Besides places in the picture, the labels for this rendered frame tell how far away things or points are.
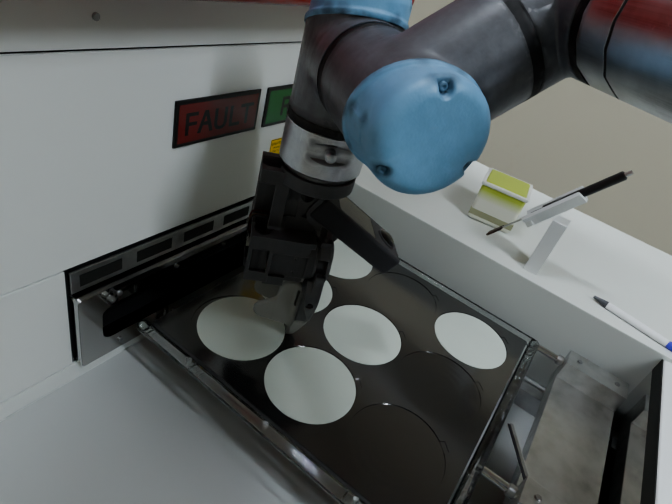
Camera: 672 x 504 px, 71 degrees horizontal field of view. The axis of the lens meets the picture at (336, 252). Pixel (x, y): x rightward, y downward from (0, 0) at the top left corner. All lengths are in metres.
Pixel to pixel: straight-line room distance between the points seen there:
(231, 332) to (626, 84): 0.43
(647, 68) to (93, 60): 0.36
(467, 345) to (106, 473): 0.43
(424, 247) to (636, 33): 0.53
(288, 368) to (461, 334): 0.25
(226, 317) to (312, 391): 0.13
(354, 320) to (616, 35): 0.43
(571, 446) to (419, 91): 0.49
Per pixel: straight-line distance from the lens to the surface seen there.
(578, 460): 0.65
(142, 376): 0.61
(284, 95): 0.60
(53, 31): 0.41
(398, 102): 0.26
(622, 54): 0.28
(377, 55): 0.30
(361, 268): 0.69
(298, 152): 0.40
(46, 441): 0.57
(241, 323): 0.56
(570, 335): 0.74
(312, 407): 0.50
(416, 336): 0.62
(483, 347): 0.66
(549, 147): 2.11
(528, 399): 0.73
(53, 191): 0.45
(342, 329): 0.59
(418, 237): 0.75
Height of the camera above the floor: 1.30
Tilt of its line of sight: 34 degrees down
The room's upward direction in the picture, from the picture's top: 18 degrees clockwise
